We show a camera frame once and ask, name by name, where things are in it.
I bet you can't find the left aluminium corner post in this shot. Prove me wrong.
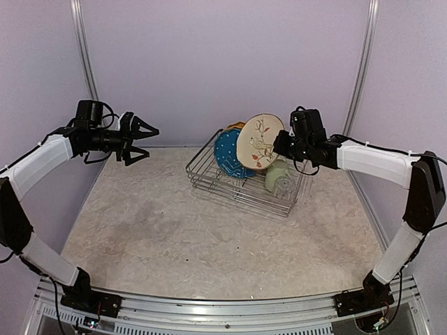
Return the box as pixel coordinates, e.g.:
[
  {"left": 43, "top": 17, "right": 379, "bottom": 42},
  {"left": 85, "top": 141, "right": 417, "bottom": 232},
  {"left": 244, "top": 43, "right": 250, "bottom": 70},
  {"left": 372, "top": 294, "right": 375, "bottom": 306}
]
[{"left": 69, "top": 0, "right": 98, "bottom": 101}]

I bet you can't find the aluminium front rail frame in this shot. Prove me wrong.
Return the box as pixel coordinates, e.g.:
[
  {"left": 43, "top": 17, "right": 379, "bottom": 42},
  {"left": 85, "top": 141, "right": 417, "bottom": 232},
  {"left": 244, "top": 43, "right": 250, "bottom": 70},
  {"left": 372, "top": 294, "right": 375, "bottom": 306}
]
[{"left": 20, "top": 274, "right": 434, "bottom": 335}]

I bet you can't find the metal wire dish rack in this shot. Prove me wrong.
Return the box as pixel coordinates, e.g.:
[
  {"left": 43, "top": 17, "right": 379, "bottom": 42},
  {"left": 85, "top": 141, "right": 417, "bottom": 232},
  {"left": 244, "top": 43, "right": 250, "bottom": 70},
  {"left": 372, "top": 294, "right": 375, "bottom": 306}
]
[{"left": 185, "top": 129, "right": 312, "bottom": 217}]

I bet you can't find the cream bird pattern plate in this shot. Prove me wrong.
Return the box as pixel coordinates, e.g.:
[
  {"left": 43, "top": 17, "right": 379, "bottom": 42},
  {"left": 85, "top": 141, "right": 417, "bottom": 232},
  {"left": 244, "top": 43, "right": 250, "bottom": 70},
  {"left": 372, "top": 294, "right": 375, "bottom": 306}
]
[{"left": 236, "top": 114, "right": 284, "bottom": 170}]

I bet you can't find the yellow polka dot plate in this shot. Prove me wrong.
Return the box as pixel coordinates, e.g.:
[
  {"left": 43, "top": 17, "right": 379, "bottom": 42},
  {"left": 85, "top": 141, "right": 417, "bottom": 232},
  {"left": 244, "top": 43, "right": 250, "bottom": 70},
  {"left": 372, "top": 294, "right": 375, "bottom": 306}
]
[{"left": 226, "top": 121, "right": 245, "bottom": 130}]

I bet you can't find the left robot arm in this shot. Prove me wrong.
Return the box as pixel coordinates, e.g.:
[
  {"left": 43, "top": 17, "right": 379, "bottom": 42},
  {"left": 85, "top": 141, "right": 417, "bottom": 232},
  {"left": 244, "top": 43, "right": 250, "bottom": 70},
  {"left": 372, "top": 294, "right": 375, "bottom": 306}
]
[{"left": 1, "top": 100, "right": 159, "bottom": 313}]

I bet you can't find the aluminium corner post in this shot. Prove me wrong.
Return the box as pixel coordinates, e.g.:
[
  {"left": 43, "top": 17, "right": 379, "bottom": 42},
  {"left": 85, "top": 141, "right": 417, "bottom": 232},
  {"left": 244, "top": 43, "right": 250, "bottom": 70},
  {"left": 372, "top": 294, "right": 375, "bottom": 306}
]
[
  {"left": 69, "top": 0, "right": 98, "bottom": 101},
  {"left": 339, "top": 0, "right": 381, "bottom": 140}
]

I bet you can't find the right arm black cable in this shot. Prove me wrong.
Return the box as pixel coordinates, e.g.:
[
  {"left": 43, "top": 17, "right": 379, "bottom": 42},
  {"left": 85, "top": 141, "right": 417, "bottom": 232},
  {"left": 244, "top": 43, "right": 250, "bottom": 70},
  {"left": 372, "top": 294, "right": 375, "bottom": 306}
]
[{"left": 427, "top": 153, "right": 447, "bottom": 233}]

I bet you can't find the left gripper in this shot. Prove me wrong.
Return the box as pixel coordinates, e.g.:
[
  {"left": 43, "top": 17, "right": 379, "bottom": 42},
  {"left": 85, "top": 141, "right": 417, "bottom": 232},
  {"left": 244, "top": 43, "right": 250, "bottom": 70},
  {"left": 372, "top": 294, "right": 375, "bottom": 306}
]
[{"left": 86, "top": 115, "right": 159, "bottom": 165}]

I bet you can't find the clear glass cup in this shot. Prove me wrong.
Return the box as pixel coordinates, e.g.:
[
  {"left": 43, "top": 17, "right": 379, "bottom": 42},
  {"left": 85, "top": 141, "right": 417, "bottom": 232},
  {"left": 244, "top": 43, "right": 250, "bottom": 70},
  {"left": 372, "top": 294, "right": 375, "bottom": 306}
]
[{"left": 272, "top": 176, "right": 295, "bottom": 201}]

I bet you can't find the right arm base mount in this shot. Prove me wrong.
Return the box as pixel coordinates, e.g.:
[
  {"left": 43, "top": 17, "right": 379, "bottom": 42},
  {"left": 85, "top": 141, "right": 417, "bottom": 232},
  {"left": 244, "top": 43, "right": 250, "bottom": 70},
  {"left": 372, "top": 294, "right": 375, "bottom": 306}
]
[{"left": 333, "top": 289, "right": 395, "bottom": 317}]

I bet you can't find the blue polka dot plate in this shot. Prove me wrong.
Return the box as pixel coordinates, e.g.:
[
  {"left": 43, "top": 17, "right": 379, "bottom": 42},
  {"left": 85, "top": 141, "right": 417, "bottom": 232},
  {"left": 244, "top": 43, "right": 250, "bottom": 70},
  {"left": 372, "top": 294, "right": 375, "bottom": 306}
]
[{"left": 214, "top": 128, "right": 256, "bottom": 179}]

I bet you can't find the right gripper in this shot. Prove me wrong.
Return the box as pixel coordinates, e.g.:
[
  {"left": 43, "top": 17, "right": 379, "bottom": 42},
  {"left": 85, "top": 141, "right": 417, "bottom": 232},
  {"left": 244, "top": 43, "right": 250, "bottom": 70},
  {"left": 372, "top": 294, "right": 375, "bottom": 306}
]
[{"left": 273, "top": 128, "right": 312, "bottom": 162}]

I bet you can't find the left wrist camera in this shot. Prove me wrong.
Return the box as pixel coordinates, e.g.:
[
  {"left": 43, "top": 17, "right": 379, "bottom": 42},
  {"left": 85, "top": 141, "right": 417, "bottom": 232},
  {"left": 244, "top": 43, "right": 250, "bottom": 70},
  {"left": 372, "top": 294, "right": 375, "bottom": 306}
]
[{"left": 115, "top": 112, "right": 134, "bottom": 133}]

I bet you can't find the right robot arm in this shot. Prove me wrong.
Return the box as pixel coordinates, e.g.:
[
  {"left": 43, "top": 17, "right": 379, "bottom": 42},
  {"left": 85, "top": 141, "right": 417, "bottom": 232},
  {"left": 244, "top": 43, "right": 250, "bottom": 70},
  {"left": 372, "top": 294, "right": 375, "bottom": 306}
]
[{"left": 274, "top": 107, "right": 446, "bottom": 316}]

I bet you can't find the right aluminium corner post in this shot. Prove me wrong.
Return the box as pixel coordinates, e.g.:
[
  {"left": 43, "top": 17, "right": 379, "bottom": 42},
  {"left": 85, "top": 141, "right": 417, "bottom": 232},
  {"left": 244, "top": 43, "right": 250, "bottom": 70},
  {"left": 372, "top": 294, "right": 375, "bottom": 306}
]
[{"left": 339, "top": 0, "right": 381, "bottom": 140}]

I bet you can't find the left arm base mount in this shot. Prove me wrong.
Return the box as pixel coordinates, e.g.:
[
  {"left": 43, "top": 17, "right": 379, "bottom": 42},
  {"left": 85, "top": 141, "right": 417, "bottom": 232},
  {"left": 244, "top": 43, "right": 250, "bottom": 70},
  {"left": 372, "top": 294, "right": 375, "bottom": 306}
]
[{"left": 61, "top": 291, "right": 123, "bottom": 318}]

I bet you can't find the pale green mug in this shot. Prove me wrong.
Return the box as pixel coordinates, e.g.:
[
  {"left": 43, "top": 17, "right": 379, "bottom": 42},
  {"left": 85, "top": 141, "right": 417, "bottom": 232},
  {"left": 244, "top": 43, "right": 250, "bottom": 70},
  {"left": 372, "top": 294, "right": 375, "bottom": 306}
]
[{"left": 264, "top": 159, "right": 289, "bottom": 192}]

